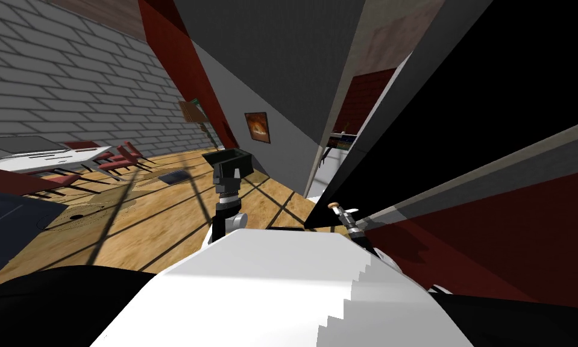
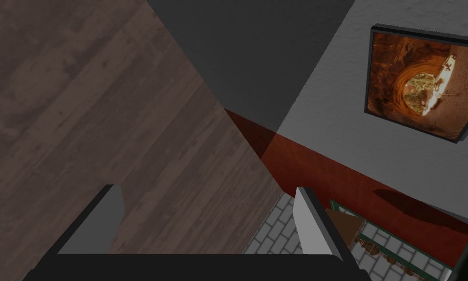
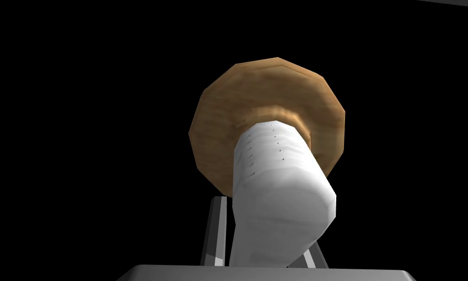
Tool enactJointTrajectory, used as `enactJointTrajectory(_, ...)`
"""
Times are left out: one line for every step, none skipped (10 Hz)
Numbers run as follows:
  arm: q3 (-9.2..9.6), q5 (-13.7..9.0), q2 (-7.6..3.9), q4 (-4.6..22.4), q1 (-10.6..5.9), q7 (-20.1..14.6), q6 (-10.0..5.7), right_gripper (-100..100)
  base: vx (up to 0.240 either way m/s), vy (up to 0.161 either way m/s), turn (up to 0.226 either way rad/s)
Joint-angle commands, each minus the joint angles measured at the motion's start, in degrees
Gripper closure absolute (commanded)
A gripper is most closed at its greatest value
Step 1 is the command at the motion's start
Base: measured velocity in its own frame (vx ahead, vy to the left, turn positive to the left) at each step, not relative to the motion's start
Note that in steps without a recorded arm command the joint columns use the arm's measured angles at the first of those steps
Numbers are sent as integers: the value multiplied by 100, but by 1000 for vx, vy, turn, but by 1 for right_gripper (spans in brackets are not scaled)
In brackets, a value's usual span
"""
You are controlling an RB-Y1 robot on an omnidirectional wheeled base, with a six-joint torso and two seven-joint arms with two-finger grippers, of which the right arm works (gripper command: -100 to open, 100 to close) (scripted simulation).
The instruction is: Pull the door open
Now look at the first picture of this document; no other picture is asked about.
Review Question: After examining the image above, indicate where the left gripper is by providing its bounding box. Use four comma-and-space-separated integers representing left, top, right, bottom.
213, 164, 243, 193

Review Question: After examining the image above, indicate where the dark green box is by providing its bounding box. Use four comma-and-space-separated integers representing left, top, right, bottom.
201, 148, 256, 177

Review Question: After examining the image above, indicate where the dark floor mat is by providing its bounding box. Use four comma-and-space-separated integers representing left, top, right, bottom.
157, 169, 192, 186

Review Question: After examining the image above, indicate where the brown floor lamp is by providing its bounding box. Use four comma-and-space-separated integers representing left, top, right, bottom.
177, 98, 221, 151

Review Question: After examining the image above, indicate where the red chair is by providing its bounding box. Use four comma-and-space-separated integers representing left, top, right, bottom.
93, 145, 147, 178
121, 140, 152, 169
27, 169, 102, 199

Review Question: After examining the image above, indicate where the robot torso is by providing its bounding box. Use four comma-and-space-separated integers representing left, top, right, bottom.
90, 228, 474, 347

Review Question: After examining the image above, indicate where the black door leaf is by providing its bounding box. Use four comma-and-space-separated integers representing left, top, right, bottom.
303, 0, 578, 230

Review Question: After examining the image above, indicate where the white dining table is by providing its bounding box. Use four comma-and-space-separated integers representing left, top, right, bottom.
0, 135, 112, 175

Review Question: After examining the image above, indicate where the dark blue sofa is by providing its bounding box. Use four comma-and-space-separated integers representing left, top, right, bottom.
0, 189, 69, 290

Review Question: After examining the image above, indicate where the orange framed wall picture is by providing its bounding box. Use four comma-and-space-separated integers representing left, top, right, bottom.
243, 111, 272, 145

